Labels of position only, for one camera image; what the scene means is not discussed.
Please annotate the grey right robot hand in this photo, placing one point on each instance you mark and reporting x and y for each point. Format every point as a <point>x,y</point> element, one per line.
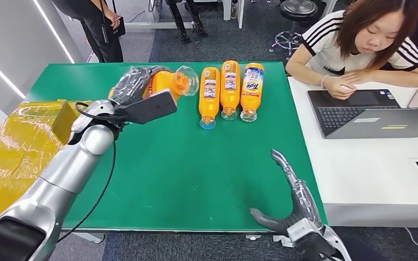
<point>302,205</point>

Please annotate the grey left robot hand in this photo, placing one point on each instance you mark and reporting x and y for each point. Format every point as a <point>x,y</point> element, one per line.
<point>131,86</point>

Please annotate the black shoulder bag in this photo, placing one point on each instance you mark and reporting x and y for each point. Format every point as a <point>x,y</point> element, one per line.
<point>115,28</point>

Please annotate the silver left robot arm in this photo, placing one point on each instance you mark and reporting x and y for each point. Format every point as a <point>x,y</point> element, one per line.
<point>61,180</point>

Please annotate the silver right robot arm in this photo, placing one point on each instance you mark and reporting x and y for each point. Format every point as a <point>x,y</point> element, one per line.
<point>338,248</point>

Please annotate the orange detergent bottle blue cap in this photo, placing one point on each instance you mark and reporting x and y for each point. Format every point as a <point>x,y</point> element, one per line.
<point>209,104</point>

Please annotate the orange Tide detergent bottle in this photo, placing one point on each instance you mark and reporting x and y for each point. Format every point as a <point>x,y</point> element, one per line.
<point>251,102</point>

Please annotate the standing person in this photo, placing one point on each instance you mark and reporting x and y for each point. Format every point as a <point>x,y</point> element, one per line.
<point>102,43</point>

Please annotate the white desk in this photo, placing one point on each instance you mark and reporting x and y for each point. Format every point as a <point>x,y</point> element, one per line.
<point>367,173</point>

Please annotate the black humanoid robot legs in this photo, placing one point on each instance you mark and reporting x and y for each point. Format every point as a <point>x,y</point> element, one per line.
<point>180,20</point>

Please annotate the grey open laptop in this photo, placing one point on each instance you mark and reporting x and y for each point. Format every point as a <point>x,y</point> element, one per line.
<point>385,126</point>

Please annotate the yellow film wrapped cardboard box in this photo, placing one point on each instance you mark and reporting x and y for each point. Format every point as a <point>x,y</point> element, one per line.
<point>18,151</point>

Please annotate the white table leg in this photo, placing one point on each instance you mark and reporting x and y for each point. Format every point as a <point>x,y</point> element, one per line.
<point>240,12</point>

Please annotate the seated person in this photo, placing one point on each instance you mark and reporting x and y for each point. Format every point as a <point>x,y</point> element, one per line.
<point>328,47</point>

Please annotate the black round stool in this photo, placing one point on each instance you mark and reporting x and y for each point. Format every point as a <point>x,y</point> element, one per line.
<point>298,9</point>

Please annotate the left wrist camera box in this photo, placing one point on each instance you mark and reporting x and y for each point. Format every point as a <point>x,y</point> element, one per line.
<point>151,108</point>

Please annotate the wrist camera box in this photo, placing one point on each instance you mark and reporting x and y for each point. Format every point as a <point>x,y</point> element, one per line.
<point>151,108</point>
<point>310,243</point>

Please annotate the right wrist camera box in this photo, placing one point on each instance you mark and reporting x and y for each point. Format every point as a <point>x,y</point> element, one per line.
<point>310,243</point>

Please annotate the white table bracket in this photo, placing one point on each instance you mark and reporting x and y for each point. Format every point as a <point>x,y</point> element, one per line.
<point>280,240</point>

